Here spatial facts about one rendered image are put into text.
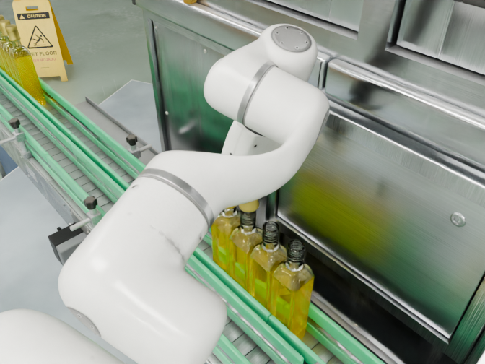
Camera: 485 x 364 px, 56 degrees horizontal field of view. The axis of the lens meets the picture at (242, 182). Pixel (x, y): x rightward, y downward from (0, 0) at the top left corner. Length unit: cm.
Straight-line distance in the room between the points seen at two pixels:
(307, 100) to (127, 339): 29
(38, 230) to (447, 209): 111
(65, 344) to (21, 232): 103
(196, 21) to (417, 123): 50
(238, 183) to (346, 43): 36
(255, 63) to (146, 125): 132
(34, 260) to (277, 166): 101
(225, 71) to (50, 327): 30
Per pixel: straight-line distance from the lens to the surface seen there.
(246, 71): 50
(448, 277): 78
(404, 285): 84
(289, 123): 48
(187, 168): 41
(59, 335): 45
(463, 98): 65
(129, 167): 132
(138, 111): 190
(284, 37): 56
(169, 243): 39
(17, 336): 44
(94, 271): 37
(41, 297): 127
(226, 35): 89
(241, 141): 64
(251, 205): 78
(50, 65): 400
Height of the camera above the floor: 169
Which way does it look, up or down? 39 degrees down
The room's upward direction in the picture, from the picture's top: straight up
